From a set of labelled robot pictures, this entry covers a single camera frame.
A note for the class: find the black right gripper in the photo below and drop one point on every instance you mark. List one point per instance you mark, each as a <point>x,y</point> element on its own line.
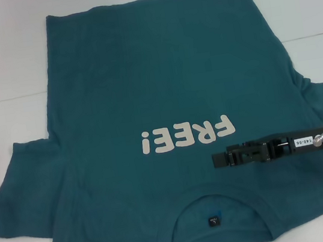
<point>301,142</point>

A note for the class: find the teal blue printed T-shirt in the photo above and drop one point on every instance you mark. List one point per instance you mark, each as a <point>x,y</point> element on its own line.
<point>149,77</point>

